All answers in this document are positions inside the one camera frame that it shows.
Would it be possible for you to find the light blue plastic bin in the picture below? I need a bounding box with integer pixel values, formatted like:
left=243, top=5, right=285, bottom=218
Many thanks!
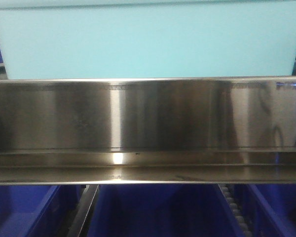
left=0, top=0, right=296, bottom=79

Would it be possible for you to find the blue bin lower middle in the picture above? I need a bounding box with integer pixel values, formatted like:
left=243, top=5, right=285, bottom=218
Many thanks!
left=87, top=184, right=244, bottom=237

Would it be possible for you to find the steel lane divider left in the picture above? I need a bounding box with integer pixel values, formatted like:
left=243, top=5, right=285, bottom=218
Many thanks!
left=66, top=185, right=99, bottom=237

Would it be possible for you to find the white roller track right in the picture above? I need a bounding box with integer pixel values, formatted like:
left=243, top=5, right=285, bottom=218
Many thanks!
left=219, top=184, right=252, bottom=237

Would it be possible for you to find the blue bin lower right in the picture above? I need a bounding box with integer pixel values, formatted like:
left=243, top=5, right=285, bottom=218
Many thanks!
left=232, top=184, right=296, bottom=237

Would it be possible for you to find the blue bin lower left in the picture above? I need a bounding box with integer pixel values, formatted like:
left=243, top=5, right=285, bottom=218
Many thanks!
left=0, top=185, right=81, bottom=237

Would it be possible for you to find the stainless steel left shelf rail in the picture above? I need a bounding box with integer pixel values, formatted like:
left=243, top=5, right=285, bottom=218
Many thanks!
left=0, top=77, right=296, bottom=185

